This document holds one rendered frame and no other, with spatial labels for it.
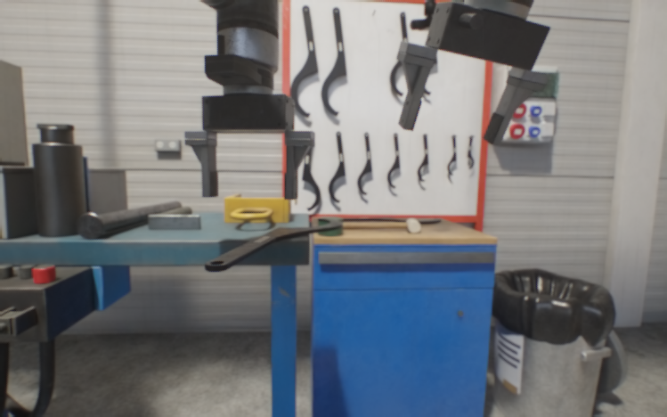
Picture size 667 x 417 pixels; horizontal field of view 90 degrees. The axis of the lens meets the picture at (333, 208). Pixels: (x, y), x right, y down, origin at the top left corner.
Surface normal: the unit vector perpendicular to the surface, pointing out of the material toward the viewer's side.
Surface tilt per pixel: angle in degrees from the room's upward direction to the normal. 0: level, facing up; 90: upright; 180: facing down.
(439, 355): 90
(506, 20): 114
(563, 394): 93
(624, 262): 90
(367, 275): 90
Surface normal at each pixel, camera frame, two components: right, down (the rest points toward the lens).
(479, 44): 0.12, 0.50
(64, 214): 0.72, 0.09
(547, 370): -0.44, 0.14
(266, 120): -0.17, 0.11
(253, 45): 0.40, 0.11
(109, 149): 0.08, 0.11
